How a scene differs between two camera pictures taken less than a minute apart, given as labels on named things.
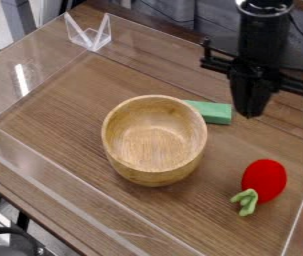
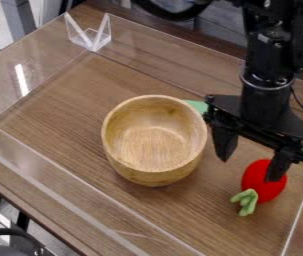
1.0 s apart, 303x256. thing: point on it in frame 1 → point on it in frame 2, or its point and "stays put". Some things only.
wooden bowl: (154, 135) stays put
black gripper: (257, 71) → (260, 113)
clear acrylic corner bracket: (92, 39) stays put
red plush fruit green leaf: (264, 180) stays put
